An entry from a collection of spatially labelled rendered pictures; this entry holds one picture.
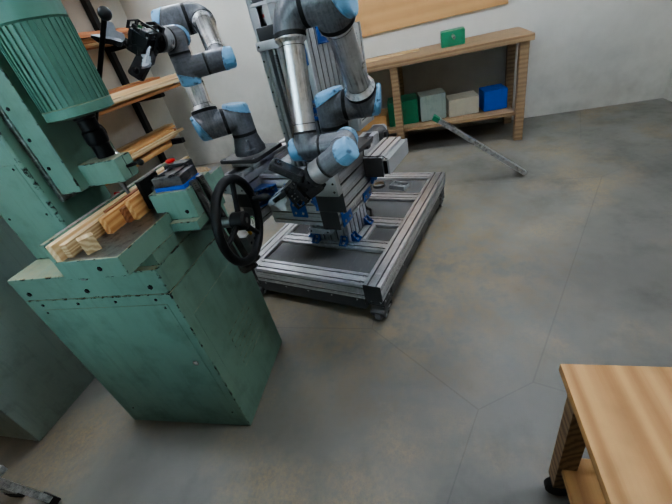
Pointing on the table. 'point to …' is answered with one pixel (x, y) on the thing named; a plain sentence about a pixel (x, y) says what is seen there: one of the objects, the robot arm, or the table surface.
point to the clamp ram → (146, 187)
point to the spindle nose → (95, 136)
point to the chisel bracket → (108, 169)
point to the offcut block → (89, 243)
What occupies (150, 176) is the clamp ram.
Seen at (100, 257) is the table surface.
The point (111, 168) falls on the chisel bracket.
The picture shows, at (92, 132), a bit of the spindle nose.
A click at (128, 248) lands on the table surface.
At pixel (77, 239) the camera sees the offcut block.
